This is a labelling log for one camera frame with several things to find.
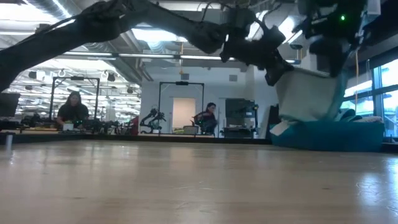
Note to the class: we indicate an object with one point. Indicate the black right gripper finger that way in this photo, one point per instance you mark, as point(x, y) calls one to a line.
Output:
point(339, 60)

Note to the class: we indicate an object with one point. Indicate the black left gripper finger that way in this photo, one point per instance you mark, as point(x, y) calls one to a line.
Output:
point(276, 73)

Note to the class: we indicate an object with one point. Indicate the light blue microfiber towel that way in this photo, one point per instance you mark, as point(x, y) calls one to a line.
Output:
point(311, 96)

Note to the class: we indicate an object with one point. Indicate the grey waffle towel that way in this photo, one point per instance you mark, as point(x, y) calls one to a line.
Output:
point(370, 119)

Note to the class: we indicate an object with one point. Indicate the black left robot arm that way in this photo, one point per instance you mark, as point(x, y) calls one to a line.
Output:
point(46, 43)

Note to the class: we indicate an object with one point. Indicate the black background robot arm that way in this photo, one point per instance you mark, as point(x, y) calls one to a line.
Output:
point(152, 119)
point(31, 119)

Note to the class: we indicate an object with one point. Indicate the black folded panels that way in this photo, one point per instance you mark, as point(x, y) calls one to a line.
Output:
point(273, 113)

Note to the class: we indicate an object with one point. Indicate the black cabinet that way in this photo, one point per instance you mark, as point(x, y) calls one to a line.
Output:
point(241, 115)

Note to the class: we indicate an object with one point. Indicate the large glass window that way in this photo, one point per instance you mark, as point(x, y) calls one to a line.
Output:
point(382, 102)

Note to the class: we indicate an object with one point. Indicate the blue plastic bin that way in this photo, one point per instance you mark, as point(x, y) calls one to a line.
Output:
point(326, 137)

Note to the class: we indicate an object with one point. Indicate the person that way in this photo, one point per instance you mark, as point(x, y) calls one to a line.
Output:
point(73, 110)
point(206, 121)

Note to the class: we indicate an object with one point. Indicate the long ceiling light strip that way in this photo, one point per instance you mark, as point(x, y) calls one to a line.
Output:
point(87, 53)
point(155, 56)

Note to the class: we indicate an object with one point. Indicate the small white box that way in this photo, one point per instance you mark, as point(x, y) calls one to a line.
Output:
point(67, 126)

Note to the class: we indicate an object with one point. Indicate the wooden workbench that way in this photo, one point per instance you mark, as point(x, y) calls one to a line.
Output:
point(31, 132)

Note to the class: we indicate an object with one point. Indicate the black computer monitor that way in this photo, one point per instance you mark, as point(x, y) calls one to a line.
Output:
point(9, 104)

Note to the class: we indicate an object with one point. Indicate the grey wall vent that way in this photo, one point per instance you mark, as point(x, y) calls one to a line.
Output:
point(185, 76)
point(233, 78)

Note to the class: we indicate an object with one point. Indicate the black robot rig frame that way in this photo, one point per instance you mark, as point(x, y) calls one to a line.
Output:
point(74, 78)
point(182, 83)

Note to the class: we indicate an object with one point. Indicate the black aluminium table frame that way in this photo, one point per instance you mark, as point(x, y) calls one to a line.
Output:
point(155, 140)

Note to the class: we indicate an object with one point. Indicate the silver ceiling air duct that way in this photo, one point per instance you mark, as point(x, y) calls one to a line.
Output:
point(93, 46)

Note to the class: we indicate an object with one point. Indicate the grey metal post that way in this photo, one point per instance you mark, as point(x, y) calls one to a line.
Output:
point(8, 141)

